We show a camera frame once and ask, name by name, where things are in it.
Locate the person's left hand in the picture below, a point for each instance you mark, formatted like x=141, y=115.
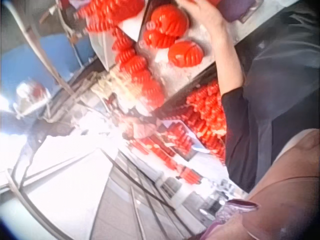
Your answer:
x=206, y=16

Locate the person's left fingers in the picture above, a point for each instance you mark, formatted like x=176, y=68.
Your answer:
x=186, y=3

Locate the large red ribbed dome shell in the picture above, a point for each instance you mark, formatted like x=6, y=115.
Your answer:
x=168, y=18

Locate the small red ribbed dome shell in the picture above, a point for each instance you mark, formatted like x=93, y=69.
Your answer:
x=157, y=39

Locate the purple container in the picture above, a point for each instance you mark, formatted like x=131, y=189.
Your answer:
x=236, y=8

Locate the white sheet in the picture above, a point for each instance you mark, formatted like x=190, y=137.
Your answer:
x=131, y=26

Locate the heap of red ribbed shells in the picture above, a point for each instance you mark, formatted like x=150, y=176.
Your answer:
x=107, y=13

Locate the row of red ribbed shells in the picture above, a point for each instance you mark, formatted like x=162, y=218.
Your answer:
x=136, y=66

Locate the pile of red ribbed parts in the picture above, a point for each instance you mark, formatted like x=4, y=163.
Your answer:
x=208, y=117

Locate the stacks of red parts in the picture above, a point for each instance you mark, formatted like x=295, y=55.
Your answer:
x=175, y=142

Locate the blue bin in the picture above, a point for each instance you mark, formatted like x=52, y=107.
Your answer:
x=27, y=58

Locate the grey metal frame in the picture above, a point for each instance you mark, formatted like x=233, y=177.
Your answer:
x=47, y=62

